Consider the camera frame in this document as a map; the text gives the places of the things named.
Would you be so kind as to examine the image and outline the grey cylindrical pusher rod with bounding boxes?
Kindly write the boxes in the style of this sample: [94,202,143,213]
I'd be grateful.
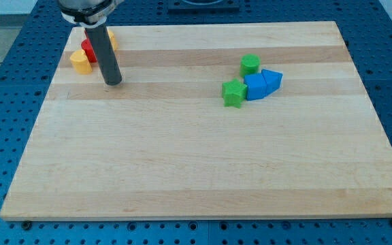
[86,24,123,86]

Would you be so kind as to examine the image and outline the wooden board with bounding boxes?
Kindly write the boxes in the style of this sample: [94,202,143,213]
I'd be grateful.
[0,21,392,221]

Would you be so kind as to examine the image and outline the yellow block behind rod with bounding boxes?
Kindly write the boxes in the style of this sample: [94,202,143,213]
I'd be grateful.
[108,30,118,51]

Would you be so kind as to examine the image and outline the red block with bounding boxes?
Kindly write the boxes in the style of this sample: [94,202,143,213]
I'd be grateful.
[81,31,97,63]

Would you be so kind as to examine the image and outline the yellow rounded block front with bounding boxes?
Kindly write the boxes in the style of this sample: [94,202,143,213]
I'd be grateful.
[69,49,93,75]

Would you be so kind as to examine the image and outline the green star block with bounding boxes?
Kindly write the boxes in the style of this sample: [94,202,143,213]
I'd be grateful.
[221,79,248,108]

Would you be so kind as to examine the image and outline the green cylinder block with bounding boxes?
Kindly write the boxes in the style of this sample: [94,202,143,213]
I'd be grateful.
[240,54,261,77]

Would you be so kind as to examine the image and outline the blue cube block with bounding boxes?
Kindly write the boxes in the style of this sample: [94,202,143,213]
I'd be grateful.
[244,73,267,101]

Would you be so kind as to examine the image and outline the blue wedge block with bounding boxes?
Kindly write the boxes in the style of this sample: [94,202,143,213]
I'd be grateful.
[261,69,282,95]

